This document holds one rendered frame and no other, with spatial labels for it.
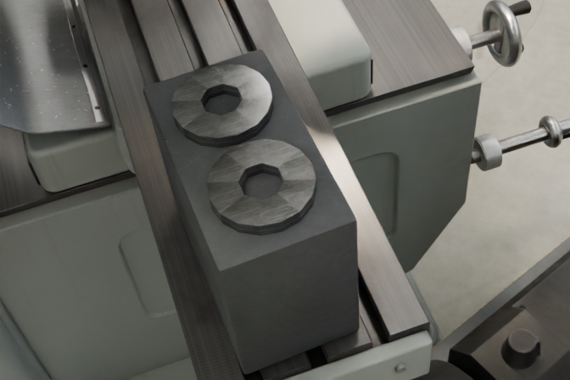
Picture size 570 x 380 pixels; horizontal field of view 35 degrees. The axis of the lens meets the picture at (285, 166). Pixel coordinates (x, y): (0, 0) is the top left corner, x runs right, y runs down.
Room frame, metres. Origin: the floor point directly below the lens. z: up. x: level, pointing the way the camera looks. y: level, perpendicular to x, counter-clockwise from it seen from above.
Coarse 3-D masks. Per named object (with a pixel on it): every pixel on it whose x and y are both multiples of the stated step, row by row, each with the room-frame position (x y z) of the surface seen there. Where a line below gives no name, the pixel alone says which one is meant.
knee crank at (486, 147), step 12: (540, 120) 0.98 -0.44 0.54; (552, 120) 0.96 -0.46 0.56; (564, 120) 0.97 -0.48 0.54; (528, 132) 0.96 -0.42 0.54; (540, 132) 0.95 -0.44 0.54; (552, 132) 0.95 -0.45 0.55; (564, 132) 0.96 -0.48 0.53; (480, 144) 0.93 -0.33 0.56; (492, 144) 0.93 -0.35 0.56; (504, 144) 0.94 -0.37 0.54; (516, 144) 0.94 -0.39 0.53; (528, 144) 0.94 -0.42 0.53; (552, 144) 0.94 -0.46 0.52; (480, 156) 0.92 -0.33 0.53; (492, 156) 0.91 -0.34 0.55; (480, 168) 0.92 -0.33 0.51; (492, 168) 0.91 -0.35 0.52
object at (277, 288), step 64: (256, 64) 0.60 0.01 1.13; (192, 128) 0.52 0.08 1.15; (256, 128) 0.51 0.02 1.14; (192, 192) 0.46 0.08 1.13; (256, 192) 0.45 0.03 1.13; (320, 192) 0.44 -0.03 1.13; (256, 256) 0.39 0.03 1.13; (320, 256) 0.40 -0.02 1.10; (256, 320) 0.38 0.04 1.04; (320, 320) 0.40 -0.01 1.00
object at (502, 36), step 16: (496, 0) 1.12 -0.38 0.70; (496, 16) 1.11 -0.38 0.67; (512, 16) 1.07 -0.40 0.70; (464, 32) 1.07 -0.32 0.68; (480, 32) 1.09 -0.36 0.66; (496, 32) 1.08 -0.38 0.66; (512, 32) 1.05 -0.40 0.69; (464, 48) 1.05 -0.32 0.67; (496, 48) 1.09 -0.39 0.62; (512, 48) 1.04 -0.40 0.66; (512, 64) 1.04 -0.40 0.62
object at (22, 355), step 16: (0, 304) 0.73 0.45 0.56; (0, 320) 0.71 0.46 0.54; (0, 336) 0.70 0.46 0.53; (16, 336) 0.72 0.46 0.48; (0, 352) 0.68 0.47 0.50; (16, 352) 0.70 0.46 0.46; (32, 352) 0.73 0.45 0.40; (0, 368) 0.67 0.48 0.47; (16, 368) 0.69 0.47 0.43; (32, 368) 0.71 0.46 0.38
